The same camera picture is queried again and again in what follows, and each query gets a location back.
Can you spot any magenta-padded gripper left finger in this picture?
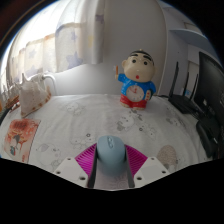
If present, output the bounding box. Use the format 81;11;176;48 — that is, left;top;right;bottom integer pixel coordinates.
53;143;99;189

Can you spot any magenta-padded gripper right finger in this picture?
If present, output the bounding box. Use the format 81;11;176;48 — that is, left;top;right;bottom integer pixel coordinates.
124;143;171;189

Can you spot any light blue computer mouse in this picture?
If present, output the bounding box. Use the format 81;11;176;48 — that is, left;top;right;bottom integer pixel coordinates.
95;134;128;176

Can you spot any red printed mouse pad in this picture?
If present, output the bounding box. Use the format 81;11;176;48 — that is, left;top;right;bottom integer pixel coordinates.
2;118;42;164

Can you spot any white printed tablecloth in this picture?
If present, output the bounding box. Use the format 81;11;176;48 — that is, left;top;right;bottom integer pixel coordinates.
0;93;214;192

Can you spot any black router with antennas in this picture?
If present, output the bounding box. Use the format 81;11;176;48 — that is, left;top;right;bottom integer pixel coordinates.
167;61;204;116

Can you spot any cartoon boy figure clock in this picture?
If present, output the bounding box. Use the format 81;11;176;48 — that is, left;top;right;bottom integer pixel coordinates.
114;49;158;110

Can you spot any large white conch shell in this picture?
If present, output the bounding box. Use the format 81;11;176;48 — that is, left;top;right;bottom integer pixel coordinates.
18;72;53;118

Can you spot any wooden model sailing ship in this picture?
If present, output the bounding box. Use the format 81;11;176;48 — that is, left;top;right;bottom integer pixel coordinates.
0;79;22;113

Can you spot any white star-print curtain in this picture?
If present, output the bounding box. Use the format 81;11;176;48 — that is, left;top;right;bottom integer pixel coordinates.
3;0;108;84

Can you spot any white curved frame rail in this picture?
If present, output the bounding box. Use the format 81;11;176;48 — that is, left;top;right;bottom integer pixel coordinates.
39;73;58;96

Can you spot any white wall shelf unit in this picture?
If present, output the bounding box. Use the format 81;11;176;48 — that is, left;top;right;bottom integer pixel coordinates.
163;6;224;98

